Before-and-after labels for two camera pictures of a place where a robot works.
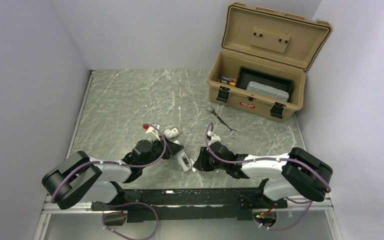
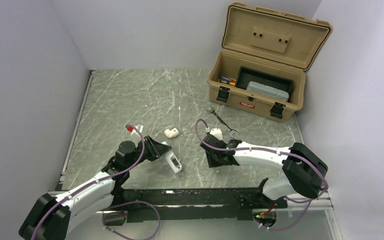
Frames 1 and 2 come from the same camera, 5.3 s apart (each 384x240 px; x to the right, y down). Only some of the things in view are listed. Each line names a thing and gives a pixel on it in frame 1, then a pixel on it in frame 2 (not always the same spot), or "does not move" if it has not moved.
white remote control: (184, 160) -> (173, 160)
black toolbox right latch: (277, 110) does not move
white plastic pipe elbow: (171, 134) does not move
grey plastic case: (267, 90) does not move
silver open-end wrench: (210, 109) does not move
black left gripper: (172, 149) -> (155, 149)
